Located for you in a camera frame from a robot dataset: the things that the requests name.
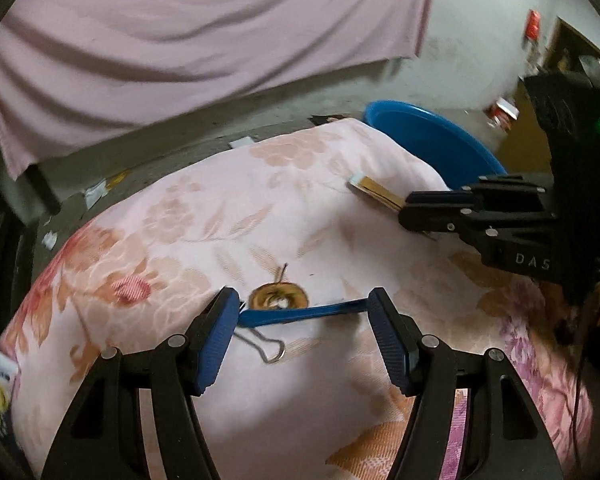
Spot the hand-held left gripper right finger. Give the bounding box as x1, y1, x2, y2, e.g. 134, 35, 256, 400
367, 287, 563, 480

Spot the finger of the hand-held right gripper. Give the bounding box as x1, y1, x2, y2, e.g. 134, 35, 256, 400
397, 209, 556, 252
404, 174, 556, 213

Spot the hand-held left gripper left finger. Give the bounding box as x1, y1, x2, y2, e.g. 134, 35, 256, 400
40, 286, 242, 480

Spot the blue plastic strip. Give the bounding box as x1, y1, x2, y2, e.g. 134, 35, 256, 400
239, 299, 371, 329

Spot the blue plastic basin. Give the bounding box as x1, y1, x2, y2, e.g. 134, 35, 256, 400
364, 100, 508, 192

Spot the red white box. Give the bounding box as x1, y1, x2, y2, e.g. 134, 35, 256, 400
487, 97, 520, 129

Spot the pink floral blanket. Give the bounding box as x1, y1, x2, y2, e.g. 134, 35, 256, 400
0, 117, 596, 480

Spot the pink hanging sheet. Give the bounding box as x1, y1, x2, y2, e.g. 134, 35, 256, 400
0, 0, 441, 181

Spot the metal wire clip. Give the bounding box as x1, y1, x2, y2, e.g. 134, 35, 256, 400
232, 327, 287, 365

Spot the wooden door frame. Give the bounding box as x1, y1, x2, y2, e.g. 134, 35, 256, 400
495, 15, 600, 176

